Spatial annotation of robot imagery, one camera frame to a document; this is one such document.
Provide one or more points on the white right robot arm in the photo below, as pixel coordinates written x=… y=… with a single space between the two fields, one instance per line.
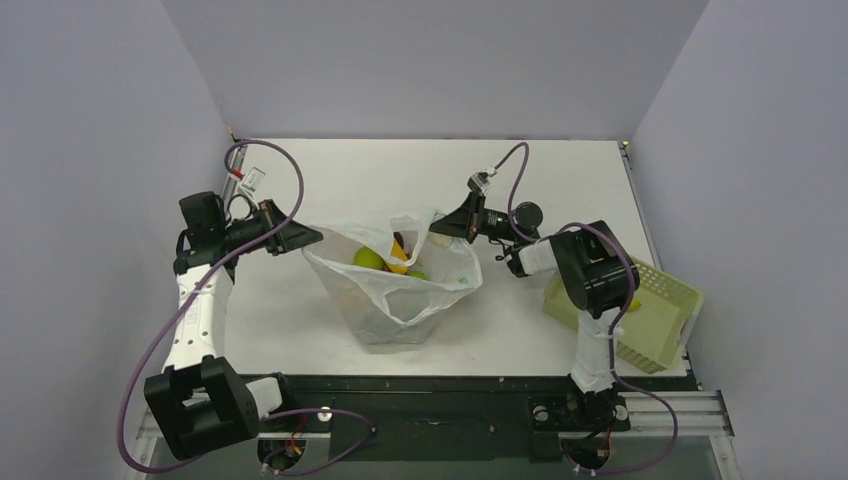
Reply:
x=598 y=276

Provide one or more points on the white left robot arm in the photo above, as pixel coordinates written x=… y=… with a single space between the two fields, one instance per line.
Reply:
x=199 y=401

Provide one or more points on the red fake fruit in bag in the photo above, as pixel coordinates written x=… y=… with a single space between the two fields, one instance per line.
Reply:
x=399 y=239

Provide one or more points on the yellow fake fruit in bag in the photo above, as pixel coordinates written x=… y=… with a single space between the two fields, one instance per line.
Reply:
x=397 y=261

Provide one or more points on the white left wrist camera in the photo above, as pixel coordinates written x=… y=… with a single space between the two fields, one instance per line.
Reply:
x=251 y=180

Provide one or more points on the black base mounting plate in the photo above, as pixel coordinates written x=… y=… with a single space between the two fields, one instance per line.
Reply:
x=449 y=418

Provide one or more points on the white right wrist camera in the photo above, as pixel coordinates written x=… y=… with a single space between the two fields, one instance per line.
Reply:
x=480 y=181

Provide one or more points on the white plastic bag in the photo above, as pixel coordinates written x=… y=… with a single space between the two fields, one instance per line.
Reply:
x=381 y=307

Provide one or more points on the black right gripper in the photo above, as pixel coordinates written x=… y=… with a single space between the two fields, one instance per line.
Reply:
x=473 y=216

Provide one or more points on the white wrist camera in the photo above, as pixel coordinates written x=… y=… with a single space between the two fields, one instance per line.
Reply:
x=251 y=180
x=480 y=181

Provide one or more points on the yellow-green perforated plastic basket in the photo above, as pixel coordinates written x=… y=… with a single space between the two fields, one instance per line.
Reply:
x=654 y=337

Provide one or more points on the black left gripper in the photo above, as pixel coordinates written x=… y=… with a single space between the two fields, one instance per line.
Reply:
x=290 y=235

